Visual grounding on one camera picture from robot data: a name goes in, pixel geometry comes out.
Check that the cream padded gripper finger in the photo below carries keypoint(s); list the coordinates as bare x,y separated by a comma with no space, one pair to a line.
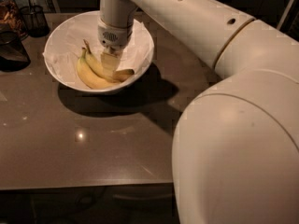
110,62

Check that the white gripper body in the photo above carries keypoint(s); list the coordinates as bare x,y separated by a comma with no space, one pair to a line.
112,35

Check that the yellow banana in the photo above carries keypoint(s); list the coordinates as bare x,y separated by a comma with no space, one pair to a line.
91,72
119,76

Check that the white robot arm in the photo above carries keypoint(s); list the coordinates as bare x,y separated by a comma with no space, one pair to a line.
235,154

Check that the white round bowl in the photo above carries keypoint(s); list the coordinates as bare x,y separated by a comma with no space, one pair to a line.
68,31

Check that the white paper liner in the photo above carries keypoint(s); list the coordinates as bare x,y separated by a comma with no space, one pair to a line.
62,47

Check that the black mesh pen cup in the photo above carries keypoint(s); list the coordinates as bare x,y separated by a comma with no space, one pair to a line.
34,19

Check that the dark glass container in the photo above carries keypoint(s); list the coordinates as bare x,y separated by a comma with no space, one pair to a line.
13,55

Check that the jar with brown snacks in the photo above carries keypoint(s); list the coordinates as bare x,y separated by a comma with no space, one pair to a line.
10,16

